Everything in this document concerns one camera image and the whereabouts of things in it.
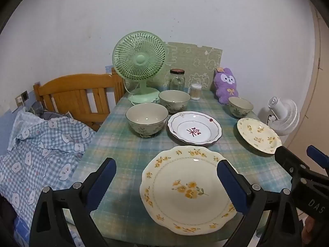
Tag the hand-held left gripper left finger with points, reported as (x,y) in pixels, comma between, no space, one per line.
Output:
(102,182)

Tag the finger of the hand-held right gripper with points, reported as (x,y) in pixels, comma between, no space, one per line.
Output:
(318,157)
(285,157)

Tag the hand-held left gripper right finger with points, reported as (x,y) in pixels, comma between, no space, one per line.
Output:
(231,185)

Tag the small yellow flower plate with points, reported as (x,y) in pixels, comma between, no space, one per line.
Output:
(258,135)

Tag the large yellow flower plate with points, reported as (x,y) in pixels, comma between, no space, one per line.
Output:
(180,175)

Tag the white red flower plate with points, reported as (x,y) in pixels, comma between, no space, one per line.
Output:
(194,131)

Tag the small floral ceramic bowl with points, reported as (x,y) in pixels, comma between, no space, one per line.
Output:
(240,106)

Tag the large floral ceramic bowl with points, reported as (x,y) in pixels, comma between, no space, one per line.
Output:
(146,118)

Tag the medium floral ceramic bowl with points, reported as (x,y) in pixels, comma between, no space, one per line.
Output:
(174,100)

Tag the person's right hand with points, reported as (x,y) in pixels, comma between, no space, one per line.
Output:
(309,227)

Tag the plaid tablecloth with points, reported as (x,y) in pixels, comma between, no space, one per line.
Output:
(120,149)

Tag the white fan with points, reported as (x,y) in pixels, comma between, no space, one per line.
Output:
(285,118)

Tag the blue checkered printed blanket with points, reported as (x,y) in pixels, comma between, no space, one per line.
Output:
(46,154)

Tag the purple plush bunny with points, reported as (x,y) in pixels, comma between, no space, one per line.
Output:
(226,85)

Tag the cotton swab container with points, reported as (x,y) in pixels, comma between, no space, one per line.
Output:
(195,92)

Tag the wooden bed headboard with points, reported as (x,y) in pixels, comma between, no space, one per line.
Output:
(74,85)

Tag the dark cloth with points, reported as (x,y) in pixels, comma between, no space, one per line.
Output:
(6,218)

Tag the glass jar with dark lid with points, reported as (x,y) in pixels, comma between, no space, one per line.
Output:
(177,81)

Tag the green desk fan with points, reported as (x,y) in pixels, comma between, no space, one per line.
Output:
(140,59)

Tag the white wall switch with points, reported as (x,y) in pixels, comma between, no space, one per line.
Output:
(19,100)

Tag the green printed wall panel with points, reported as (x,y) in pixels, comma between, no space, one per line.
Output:
(195,59)

